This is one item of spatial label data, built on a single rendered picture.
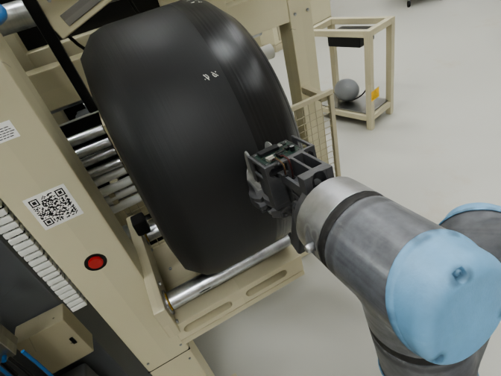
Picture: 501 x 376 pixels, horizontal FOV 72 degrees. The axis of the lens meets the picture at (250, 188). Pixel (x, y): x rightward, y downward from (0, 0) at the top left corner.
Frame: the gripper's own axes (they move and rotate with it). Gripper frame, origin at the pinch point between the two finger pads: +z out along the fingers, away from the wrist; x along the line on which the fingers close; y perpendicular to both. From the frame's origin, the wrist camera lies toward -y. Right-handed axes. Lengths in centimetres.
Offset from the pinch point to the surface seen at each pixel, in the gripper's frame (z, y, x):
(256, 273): 17.0, -35.7, 2.5
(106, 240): 22.4, -11.6, 29.6
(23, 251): 22.8, -5.9, 43.5
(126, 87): 9.7, 17.4, 12.9
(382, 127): 169, -105, -172
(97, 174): 62, -11, 30
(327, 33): 197, -23, -152
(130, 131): 7.0, 11.7, 15.2
